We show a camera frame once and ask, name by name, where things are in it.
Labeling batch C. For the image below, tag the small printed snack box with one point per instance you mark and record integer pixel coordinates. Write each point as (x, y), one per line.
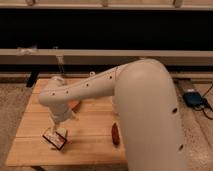
(57, 139)

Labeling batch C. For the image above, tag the dark blue device box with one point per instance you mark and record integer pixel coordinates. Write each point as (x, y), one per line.
(192, 98)

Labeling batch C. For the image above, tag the wooden shelf rail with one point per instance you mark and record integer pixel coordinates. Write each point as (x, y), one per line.
(99, 57)

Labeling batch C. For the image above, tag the brown sausage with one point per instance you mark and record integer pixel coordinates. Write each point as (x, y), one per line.
(115, 134)

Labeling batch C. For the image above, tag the orange ceramic bowl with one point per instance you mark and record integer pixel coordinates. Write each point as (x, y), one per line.
(74, 105)

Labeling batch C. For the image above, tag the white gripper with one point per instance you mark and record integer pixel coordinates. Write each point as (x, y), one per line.
(59, 115)

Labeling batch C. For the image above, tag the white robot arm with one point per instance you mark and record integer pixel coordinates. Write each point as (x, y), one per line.
(146, 101)

